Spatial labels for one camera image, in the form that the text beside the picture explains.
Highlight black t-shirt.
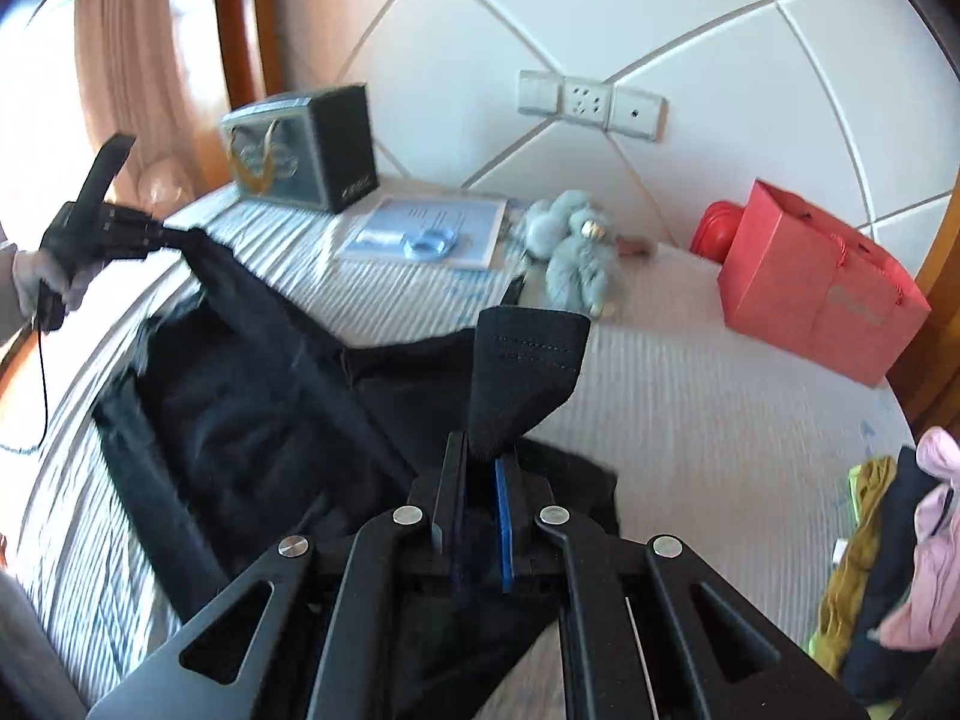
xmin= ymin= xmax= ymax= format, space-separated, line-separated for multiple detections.
xmin=91 ymin=224 xmax=622 ymax=720

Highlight white gloved left hand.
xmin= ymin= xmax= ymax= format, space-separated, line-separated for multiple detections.
xmin=11 ymin=250 xmax=104 ymax=320

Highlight striped bed sheet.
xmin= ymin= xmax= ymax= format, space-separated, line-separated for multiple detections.
xmin=2 ymin=188 xmax=910 ymax=700

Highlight dark green gift bag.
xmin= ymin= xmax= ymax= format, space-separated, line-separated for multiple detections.
xmin=220 ymin=85 xmax=379 ymax=215

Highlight grey plush toy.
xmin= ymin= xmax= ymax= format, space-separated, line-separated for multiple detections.
xmin=519 ymin=190 xmax=617 ymax=320

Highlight blue scissors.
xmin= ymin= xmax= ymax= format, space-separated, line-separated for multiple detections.
xmin=352 ymin=227 xmax=459 ymax=262

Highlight white paper sheet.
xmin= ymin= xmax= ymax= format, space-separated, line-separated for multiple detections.
xmin=337 ymin=195 xmax=508 ymax=270

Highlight olive yellow folded garment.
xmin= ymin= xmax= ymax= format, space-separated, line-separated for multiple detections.
xmin=807 ymin=455 xmax=896 ymax=679

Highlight red paper bag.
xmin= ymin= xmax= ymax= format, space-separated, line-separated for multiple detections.
xmin=718 ymin=181 xmax=931 ymax=387

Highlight navy folded garment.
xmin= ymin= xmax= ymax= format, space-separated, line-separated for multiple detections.
xmin=839 ymin=447 xmax=939 ymax=707

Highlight pink folded garment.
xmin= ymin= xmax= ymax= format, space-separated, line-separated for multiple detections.
xmin=875 ymin=427 xmax=958 ymax=652

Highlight black cable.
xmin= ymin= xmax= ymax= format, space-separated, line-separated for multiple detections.
xmin=0 ymin=317 xmax=52 ymax=455

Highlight wall switch socket panel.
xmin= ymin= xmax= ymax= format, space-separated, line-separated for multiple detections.
xmin=517 ymin=70 xmax=667 ymax=142

